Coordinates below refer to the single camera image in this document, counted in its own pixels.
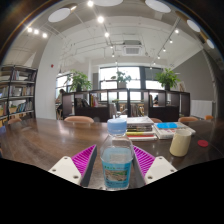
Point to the white wall radiator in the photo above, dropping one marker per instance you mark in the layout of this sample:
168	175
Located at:
201	109

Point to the cream ceramic cup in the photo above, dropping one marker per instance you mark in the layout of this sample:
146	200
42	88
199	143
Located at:
180	143

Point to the potted green plant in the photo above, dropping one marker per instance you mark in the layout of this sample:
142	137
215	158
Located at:
79	81
167	78
121	78

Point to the tall dark bookshelf unit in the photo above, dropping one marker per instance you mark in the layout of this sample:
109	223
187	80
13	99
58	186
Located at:
16	96

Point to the clear water bottle blue cap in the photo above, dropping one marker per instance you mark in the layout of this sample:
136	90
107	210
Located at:
116	160

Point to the flat round red coaster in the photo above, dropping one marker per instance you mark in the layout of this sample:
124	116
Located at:
203	143

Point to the ceiling air conditioner unit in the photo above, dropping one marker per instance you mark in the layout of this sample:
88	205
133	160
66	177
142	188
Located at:
132	50

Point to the ceiling lights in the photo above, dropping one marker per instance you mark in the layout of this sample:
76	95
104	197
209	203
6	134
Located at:
59	15

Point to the stack of books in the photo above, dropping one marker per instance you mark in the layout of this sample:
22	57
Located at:
140	128

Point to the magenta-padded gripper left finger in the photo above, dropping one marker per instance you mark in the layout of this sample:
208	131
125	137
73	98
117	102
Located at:
75	168

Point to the person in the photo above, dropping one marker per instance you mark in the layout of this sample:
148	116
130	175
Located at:
61	98
156	100

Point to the low dark shelf unit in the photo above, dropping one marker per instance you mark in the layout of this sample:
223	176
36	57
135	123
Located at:
166	111

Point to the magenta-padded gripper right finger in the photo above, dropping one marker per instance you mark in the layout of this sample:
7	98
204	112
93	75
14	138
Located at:
153	168

